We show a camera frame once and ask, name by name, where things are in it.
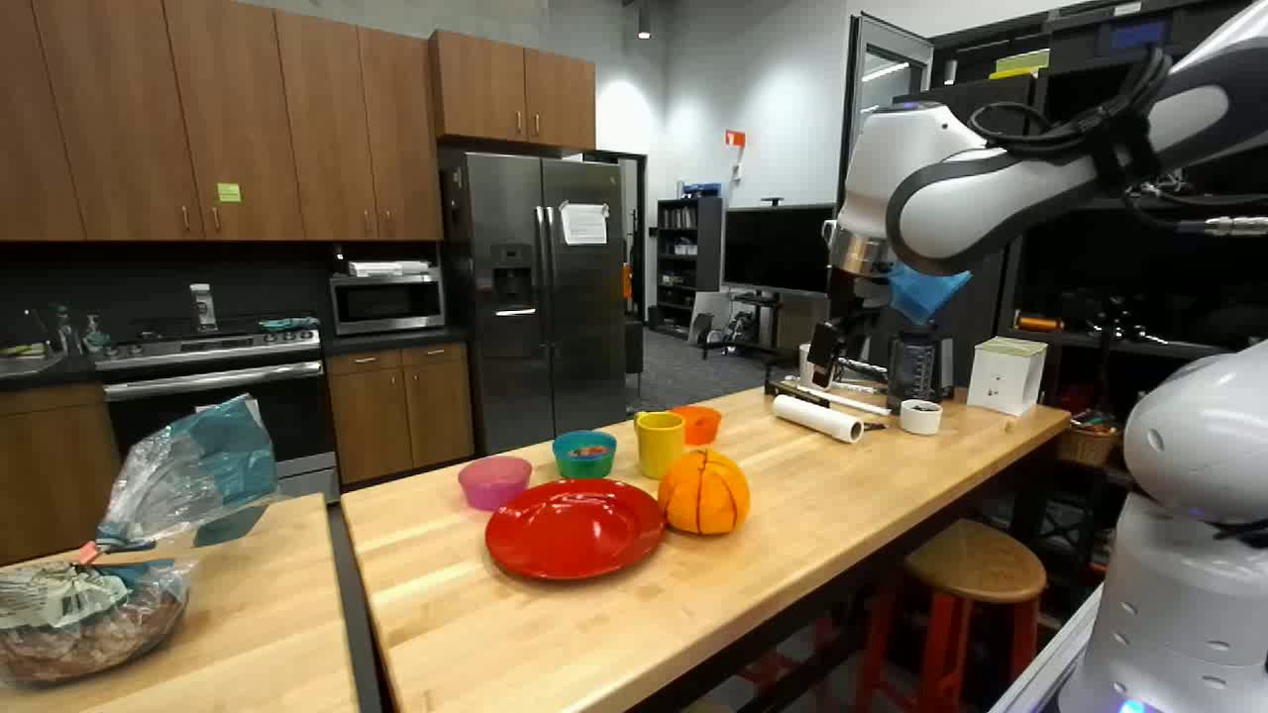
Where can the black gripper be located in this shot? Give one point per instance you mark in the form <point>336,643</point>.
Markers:
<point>854,306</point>

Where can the blue and green plastic bowl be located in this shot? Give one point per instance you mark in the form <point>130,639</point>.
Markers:
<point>583,462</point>

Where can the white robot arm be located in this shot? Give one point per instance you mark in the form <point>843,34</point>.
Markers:
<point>986,199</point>

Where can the orange plastic bowl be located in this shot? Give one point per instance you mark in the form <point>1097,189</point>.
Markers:
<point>703,428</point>

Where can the purple plastic bowl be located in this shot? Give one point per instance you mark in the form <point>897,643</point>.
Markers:
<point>492,483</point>

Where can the white cup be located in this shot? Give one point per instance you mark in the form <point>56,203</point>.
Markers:
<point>807,366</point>

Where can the long white wrap box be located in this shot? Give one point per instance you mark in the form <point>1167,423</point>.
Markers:
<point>856,396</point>

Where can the white paper towel roll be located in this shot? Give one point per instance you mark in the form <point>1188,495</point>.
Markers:
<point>817,417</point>

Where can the black container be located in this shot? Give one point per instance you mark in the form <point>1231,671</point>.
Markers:
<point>917,370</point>

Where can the white tape roll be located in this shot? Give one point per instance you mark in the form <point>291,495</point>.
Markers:
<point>922,417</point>

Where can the black monitor screen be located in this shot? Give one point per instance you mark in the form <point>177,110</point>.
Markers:
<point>778,250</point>

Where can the black bookshelf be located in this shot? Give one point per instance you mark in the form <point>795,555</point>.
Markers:
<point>687,263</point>

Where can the white cardboard box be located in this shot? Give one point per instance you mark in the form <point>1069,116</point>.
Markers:
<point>1007,378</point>

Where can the orange toy pumpkin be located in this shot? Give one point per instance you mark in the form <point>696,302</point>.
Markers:
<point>703,495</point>

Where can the yellow plastic mug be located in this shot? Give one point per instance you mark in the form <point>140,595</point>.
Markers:
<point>658,448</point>

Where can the wooden stool with red legs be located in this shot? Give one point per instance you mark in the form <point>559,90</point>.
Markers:
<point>976,561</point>

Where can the brown box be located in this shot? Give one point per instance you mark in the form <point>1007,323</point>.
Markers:
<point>1087,444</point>

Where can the white paper sheet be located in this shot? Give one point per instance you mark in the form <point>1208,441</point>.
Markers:
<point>583,223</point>

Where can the grey glass door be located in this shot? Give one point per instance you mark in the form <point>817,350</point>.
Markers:
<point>879,66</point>

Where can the black storage rack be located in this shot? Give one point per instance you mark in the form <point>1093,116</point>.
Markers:
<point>1122,292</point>

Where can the stainless steel refrigerator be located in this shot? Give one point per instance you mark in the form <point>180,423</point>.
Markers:
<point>529,318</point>

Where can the red plate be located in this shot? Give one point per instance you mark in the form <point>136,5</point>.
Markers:
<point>576,533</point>

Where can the yellow box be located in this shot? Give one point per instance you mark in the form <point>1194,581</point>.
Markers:
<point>1020,66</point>

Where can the brown cabinet above refrigerator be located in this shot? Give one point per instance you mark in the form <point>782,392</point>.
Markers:
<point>507,90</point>

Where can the brown two-door base cabinet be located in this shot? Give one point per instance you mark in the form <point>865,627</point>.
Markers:
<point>399,415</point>

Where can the silver microwave oven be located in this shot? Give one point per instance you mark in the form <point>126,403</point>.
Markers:
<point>386,302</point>

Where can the teal tray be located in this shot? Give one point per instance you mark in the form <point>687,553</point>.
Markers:
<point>287,323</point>

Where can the stainless steel stove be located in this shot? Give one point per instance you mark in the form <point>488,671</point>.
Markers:
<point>210,382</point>

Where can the green sticky note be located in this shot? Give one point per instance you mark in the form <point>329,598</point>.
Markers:
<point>233,190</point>

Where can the clear bottle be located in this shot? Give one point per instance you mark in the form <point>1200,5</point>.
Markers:
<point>205,306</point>

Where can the clear plastic bag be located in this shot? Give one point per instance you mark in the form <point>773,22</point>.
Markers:
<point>160,502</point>

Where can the brown single base cabinet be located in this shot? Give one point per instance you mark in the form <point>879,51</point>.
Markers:
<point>52,470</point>

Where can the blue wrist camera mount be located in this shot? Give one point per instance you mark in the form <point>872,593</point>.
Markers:
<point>924,292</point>

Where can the orange wall sign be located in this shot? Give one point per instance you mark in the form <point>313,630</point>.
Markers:
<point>736,140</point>

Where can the wide brown wall cabinets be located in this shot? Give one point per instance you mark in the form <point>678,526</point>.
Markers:
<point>160,119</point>

